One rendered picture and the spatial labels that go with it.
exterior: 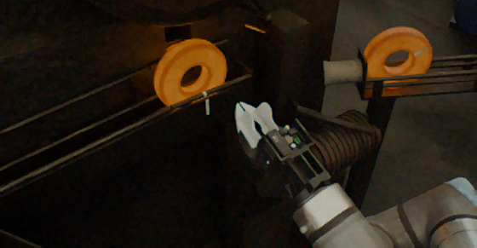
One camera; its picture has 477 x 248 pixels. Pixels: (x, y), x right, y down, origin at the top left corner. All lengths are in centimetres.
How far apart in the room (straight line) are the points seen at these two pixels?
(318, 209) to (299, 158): 8
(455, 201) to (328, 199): 20
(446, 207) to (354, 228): 15
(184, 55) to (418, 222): 50
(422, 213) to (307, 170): 20
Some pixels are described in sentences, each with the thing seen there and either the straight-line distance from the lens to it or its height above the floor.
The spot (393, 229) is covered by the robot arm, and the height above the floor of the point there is 66.
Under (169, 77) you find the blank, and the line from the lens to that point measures 81.
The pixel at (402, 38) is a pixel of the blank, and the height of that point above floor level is 77.
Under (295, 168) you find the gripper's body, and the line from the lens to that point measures 65.
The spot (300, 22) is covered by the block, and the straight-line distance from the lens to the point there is 93.
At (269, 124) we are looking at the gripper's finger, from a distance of 71.
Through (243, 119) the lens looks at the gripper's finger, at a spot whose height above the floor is 76.
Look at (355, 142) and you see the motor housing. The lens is 107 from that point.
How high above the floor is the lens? 123
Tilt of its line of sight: 41 degrees down
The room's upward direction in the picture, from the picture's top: straight up
